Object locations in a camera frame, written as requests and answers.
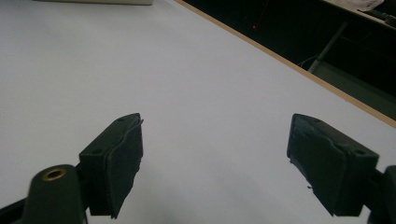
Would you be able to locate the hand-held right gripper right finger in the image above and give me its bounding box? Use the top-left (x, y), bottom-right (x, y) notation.
top-left (286, 113), bottom-right (381, 217)

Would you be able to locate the beige plastic basket grey rim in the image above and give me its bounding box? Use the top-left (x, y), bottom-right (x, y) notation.
top-left (32, 0), bottom-right (154, 7)

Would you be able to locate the white table mat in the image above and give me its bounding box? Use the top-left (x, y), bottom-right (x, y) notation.
top-left (0, 0), bottom-right (396, 224)

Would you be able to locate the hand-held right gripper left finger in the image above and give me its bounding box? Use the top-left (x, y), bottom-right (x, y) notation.
top-left (78, 112), bottom-right (145, 219)

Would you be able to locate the thin white cable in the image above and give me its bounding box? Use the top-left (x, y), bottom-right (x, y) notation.
top-left (297, 55), bottom-right (320, 68)

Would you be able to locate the grey metal desk frame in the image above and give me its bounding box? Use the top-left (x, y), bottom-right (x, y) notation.
top-left (307, 21), bottom-right (396, 120)

